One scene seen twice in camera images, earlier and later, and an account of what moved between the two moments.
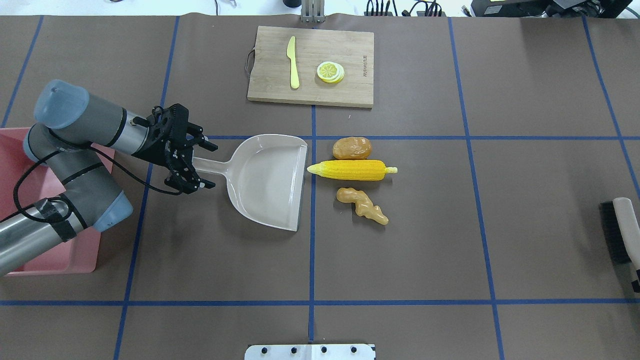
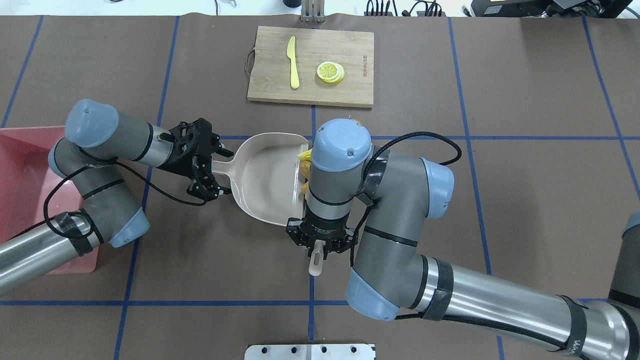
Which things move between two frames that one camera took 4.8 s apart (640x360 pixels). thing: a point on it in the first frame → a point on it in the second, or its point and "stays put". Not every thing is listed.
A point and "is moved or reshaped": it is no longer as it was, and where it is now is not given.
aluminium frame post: (312, 11) stays put
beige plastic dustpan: (265, 176) stays put
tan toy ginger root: (364, 206) is moved or reshaped
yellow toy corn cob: (352, 170) is moved or reshaped
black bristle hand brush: (620, 225) → (316, 266)
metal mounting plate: (310, 352) stays put
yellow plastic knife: (291, 54) stays put
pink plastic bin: (23, 183) stays put
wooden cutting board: (354, 50) stays put
